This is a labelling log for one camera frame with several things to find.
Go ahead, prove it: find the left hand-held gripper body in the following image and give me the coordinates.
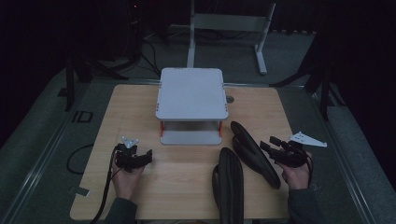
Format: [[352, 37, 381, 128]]
[[115, 135, 145, 174]]

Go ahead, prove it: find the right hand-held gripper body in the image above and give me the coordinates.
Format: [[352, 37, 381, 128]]
[[270, 131, 329, 169]]

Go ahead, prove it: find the black shoe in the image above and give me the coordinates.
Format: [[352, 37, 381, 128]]
[[230, 120, 282, 190], [211, 147, 245, 224]]

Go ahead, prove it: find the white two-tier shoe rack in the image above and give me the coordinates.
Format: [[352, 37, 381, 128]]
[[154, 67, 230, 147]]

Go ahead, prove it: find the person's left hand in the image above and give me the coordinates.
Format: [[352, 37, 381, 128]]
[[110, 160, 147, 201]]

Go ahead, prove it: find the person's right hand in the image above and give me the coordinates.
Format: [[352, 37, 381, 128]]
[[277, 150, 314, 191]]

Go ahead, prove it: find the grey tape piece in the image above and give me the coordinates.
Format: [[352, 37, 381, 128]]
[[74, 186, 92, 198]]

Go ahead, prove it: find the black metal stand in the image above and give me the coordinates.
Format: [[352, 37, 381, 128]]
[[64, 54, 130, 112], [269, 62, 347, 122]]

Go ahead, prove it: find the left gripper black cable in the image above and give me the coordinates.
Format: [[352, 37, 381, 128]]
[[89, 146, 123, 224]]

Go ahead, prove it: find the black cable on floor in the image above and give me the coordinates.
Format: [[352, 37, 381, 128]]
[[66, 143, 95, 175]]

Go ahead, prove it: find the bundle of black cables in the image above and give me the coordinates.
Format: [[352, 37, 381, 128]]
[[124, 18, 176, 78]]

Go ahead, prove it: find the white metal stand frame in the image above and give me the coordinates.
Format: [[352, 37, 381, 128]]
[[186, 0, 277, 77]]

